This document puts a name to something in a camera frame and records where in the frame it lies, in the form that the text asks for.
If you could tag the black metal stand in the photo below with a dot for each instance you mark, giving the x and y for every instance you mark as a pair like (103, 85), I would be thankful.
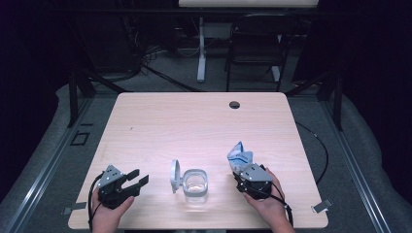
(73, 97)
(338, 100)

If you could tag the person's right hand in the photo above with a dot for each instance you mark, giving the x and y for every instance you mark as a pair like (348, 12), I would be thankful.
(273, 207)

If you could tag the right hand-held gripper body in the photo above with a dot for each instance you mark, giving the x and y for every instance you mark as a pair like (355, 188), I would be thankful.
(256, 181)

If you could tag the black table grommet hole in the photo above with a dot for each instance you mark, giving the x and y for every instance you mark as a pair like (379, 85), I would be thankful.
(234, 105)

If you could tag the grey tape strip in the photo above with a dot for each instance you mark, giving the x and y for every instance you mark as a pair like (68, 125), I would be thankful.
(322, 205)
(76, 207)

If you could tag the white desk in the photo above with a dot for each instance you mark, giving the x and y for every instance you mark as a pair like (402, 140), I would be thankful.
(201, 48)

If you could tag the blue white milk pouch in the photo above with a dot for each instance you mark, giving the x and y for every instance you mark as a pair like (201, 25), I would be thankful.
(240, 158)

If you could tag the clear glass jar grey lid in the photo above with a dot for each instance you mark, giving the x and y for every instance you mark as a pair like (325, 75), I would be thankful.
(192, 184)

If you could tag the person's left hand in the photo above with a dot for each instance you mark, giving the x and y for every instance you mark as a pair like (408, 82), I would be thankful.
(108, 215)

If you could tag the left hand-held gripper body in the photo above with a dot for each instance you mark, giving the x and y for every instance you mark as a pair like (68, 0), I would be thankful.
(111, 187)

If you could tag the black folding chair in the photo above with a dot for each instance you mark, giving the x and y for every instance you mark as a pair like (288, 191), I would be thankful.
(259, 48)

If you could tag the aluminium floor rail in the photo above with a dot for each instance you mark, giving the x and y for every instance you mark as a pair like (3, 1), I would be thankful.
(356, 168)
(48, 168)

